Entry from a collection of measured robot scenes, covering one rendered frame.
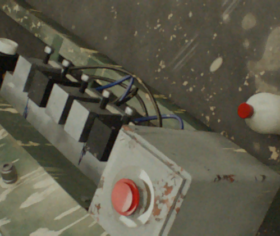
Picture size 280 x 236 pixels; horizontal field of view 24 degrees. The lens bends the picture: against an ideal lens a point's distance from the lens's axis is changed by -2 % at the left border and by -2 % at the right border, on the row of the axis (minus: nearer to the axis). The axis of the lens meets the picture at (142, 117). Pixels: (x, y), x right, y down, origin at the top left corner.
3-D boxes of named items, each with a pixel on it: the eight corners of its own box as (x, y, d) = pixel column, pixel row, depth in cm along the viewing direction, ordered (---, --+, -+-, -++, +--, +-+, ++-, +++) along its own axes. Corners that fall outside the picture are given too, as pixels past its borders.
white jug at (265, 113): (313, 108, 163) (266, 100, 149) (297, 143, 166) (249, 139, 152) (284, 90, 170) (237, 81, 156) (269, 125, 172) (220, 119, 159)
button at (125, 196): (154, 190, 71) (139, 190, 70) (140, 222, 72) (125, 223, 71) (131, 171, 74) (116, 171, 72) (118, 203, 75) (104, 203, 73)
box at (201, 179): (289, 177, 79) (188, 177, 67) (248, 260, 83) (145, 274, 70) (222, 131, 87) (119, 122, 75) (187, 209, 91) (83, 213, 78)
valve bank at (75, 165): (224, 131, 110) (114, 121, 93) (191, 206, 114) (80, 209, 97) (64, 22, 143) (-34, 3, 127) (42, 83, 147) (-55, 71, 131)
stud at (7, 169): (21, 180, 103) (17, 166, 101) (7, 187, 102) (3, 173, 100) (13, 172, 104) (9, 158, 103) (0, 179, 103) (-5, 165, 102)
